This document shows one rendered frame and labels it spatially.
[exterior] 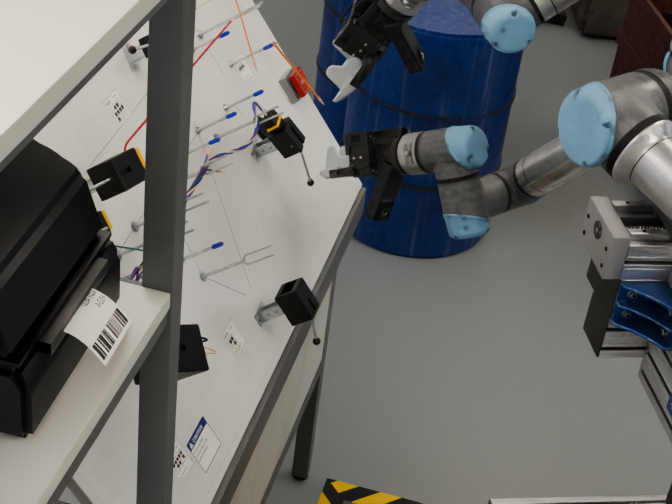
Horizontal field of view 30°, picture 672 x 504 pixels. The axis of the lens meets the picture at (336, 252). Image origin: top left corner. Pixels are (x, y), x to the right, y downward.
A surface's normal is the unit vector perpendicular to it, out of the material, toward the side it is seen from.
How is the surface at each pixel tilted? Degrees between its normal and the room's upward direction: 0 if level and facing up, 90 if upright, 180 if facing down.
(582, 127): 88
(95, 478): 53
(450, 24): 0
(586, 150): 88
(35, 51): 0
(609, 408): 0
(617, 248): 90
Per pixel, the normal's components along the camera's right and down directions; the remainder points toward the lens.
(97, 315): 0.59, -0.59
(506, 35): 0.17, 0.57
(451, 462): 0.11, -0.82
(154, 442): -0.25, 0.53
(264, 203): 0.83, -0.31
